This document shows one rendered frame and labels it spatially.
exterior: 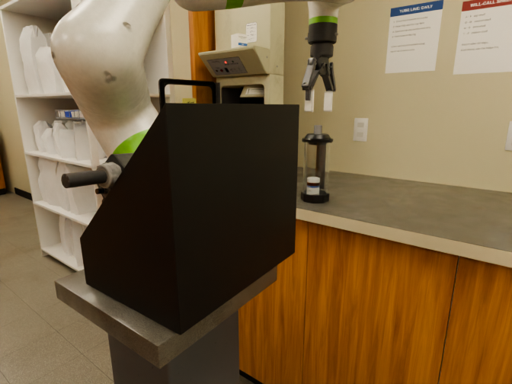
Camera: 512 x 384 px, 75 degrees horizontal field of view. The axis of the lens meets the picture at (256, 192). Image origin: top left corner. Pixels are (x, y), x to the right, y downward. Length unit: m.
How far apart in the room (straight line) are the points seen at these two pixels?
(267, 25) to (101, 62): 1.09
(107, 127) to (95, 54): 0.16
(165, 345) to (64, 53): 0.44
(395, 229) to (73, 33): 0.87
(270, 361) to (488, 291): 0.89
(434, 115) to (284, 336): 1.14
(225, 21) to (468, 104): 1.12
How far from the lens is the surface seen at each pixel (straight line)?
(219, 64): 1.62
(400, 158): 1.74
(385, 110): 1.75
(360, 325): 1.24
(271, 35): 1.56
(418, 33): 1.75
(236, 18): 1.68
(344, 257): 1.15
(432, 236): 1.01
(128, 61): 0.58
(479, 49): 1.70
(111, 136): 0.67
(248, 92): 1.62
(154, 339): 0.56
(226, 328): 0.77
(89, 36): 0.57
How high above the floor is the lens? 1.27
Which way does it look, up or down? 14 degrees down
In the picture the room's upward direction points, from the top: straight up
